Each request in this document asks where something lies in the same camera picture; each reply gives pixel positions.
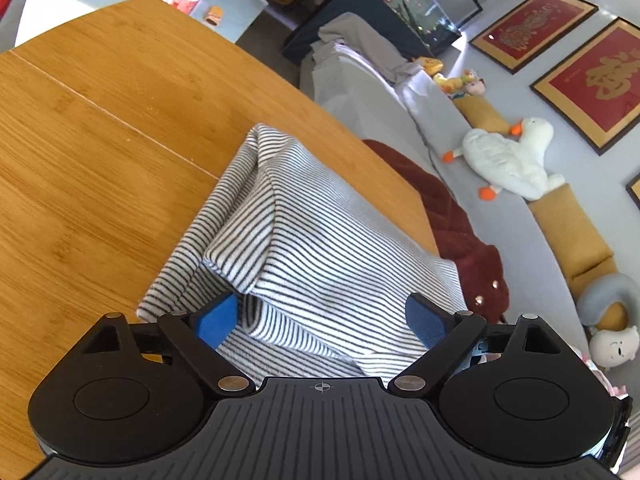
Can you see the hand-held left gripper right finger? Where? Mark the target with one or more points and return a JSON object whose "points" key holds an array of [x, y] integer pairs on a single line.
{"points": [[425, 321]]}

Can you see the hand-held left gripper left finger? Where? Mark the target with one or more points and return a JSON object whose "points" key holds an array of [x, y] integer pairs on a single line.
{"points": [[216, 321]]}

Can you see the striped grey white garment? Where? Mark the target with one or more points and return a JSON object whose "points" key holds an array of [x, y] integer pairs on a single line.
{"points": [[305, 260]]}

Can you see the dark red fuzzy garment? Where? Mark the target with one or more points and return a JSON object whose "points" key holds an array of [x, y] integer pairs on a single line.
{"points": [[460, 240]]}

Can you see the grey sofa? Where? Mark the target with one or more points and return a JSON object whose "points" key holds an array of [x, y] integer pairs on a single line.
{"points": [[450, 160]]}

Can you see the mustard yellow long pillow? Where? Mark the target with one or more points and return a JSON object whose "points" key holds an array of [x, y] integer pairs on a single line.
{"points": [[565, 210]]}

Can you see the grey neck pillow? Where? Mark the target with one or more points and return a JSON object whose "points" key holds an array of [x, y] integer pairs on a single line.
{"points": [[602, 300]]}

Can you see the white goose plush toy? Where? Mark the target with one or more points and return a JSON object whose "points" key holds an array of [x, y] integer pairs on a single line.
{"points": [[510, 157]]}

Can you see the wooden table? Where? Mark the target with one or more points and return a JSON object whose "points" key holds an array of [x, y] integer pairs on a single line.
{"points": [[125, 160]]}

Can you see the white round plush toy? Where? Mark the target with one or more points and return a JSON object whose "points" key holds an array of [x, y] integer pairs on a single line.
{"points": [[616, 347]]}

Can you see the small colourful plush toys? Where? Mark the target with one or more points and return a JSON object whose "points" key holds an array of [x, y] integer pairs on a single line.
{"points": [[457, 80]]}

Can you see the grey cloth on sofa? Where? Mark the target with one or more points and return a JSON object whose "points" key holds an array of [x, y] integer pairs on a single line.
{"points": [[370, 42]]}

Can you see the small orange container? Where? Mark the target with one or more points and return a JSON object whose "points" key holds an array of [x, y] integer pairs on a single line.
{"points": [[215, 14]]}

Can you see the dark blue cabinet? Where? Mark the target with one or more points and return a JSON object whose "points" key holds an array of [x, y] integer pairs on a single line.
{"points": [[350, 20]]}

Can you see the red framed wall picture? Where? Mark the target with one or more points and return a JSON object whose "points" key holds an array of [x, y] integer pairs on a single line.
{"points": [[597, 85], [532, 27]]}

